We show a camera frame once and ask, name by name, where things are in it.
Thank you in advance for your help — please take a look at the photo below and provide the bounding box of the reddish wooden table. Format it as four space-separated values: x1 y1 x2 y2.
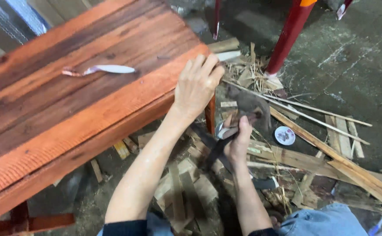
0 0 216 236

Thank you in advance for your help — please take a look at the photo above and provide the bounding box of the person's leg in jeans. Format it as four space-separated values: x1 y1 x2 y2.
277 203 369 236
96 211 176 236

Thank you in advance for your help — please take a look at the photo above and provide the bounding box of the yellow wood piece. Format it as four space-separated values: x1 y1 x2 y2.
113 140 131 160

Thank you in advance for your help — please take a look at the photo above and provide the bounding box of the person's left hand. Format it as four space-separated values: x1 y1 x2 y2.
173 53 225 120

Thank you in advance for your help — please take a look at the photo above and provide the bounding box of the person's dark right sleeve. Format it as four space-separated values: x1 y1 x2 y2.
248 228 279 236

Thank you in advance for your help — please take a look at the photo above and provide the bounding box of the thin red metal leg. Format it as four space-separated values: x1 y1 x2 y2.
336 0 354 20
212 0 222 41

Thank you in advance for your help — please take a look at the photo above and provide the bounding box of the long brown wooden board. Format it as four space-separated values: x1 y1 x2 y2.
269 106 382 214

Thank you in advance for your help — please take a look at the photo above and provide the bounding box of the white flat wood strip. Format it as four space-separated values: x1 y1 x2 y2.
215 50 242 62

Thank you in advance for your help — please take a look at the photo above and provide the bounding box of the long thin wooden stick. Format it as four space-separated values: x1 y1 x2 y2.
223 80 373 145

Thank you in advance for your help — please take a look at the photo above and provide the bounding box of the heap of wood scraps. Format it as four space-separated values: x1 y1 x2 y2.
89 42 382 235

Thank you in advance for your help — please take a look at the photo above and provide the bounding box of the grey mesh and blue panel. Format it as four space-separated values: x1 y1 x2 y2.
0 0 51 45

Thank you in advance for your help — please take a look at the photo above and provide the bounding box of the person's dark sleeve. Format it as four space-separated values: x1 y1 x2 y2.
103 219 148 236
248 228 279 236

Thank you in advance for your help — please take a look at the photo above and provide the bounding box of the person's dark left sleeve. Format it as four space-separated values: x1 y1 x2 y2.
103 219 148 236

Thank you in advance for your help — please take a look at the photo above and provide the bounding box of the tan wooden block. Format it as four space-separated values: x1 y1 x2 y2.
207 37 240 54

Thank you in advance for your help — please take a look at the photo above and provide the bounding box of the thick red metal leg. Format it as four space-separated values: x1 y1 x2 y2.
265 0 318 76

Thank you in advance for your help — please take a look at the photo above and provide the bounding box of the person's left leg in jeans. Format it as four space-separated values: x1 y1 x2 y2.
96 211 176 236

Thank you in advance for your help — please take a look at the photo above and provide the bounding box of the person's right leg in jeans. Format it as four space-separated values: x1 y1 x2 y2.
277 203 369 236

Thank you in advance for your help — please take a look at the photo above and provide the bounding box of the white round lid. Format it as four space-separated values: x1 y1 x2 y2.
274 126 296 146

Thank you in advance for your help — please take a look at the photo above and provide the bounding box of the blue and white pen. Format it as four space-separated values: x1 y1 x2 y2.
368 208 382 236

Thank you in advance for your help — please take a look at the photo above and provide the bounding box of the person's right hand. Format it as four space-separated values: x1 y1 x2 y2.
222 113 254 166

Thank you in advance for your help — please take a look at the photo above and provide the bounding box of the black knife with white tip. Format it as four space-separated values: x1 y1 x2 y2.
252 176 280 191

